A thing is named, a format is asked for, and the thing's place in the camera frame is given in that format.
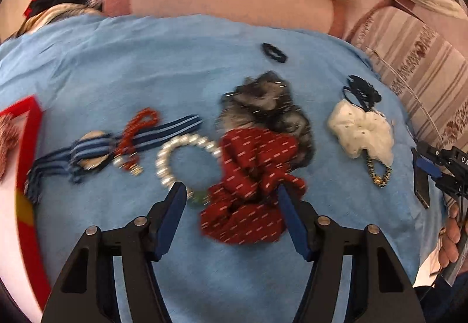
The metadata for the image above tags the leopard print hair tie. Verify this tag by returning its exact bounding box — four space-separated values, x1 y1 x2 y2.
366 155 393 188

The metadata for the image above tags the cream sheer dotted scrunchie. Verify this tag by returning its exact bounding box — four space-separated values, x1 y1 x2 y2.
328 99 394 167

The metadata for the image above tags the red bead bracelet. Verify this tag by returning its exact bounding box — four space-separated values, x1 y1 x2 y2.
113 107 161 176

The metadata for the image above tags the white pearl bracelet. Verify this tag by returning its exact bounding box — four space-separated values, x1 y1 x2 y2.
154 133 223 200

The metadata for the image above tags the dark red dotted scrunchie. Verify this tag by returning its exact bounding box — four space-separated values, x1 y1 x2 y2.
200 127 306 245

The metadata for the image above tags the grey sheer dotted scrunchie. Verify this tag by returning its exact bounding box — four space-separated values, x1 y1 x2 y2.
217 71 316 169

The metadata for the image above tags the red white plaid scrunchie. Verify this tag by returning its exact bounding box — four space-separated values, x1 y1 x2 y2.
0 114 19 180

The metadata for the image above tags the person right hand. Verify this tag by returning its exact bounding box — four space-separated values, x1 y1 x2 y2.
439 204 461 268

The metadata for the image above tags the black smartphone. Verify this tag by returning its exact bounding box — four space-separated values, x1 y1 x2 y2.
411 148 430 209

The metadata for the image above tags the striped floral right cushion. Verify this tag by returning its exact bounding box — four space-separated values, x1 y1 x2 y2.
349 7 467 150

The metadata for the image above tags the black gold hair claw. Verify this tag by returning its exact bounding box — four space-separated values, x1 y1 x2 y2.
343 75 381 111

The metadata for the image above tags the red white tray box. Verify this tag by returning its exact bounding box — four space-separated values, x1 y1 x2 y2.
1 96 51 322

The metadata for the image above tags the light blue blanket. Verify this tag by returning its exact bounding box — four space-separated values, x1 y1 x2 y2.
1 15 443 322

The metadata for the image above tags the white charging cable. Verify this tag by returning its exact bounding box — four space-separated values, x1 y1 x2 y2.
365 46 445 142

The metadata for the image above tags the black cord hair tie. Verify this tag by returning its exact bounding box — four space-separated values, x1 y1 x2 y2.
342 85 367 111

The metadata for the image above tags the blue striped strap watch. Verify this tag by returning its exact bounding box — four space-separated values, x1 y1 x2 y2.
25 115 202 205

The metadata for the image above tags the small black hair tie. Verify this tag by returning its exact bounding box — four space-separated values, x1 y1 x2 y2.
261 42 288 64

